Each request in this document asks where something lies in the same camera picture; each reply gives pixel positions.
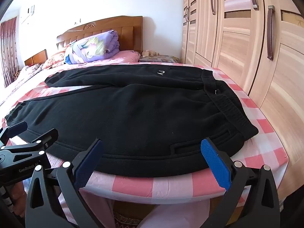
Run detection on carved wooden headboard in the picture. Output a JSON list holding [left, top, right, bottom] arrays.
[[56, 16, 143, 55]]

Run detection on black pants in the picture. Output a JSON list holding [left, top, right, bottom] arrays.
[[5, 64, 259, 178]]

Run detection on light wooden wardrobe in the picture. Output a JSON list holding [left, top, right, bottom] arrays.
[[182, 0, 304, 195]]

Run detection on small wooden headboard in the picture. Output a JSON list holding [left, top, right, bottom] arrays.
[[24, 49, 48, 66]]

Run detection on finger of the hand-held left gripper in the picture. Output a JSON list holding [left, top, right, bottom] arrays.
[[22, 128, 59, 154], [0, 121, 28, 146]]

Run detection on white air conditioner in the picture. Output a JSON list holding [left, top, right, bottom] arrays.
[[20, 5, 36, 25]]

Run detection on dark red curtain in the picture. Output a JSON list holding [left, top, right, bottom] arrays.
[[0, 17, 19, 89]]

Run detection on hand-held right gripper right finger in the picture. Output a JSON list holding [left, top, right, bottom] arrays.
[[200, 137, 282, 228]]

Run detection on bed with pink checkered sheet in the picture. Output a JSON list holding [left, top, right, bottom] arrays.
[[0, 60, 289, 206]]

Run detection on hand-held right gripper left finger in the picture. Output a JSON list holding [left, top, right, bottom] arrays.
[[25, 138, 104, 228]]

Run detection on folded purple printed quilt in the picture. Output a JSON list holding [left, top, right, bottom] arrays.
[[64, 30, 119, 64]]

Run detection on pink pillow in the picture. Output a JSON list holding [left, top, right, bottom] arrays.
[[43, 50, 140, 70]]

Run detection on floral patterned cloth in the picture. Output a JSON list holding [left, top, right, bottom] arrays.
[[139, 55, 181, 63]]

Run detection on pink floral blanket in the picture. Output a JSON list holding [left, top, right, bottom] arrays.
[[0, 63, 46, 105]]

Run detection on person's light pink clothing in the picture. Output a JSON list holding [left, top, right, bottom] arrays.
[[57, 190, 212, 228]]

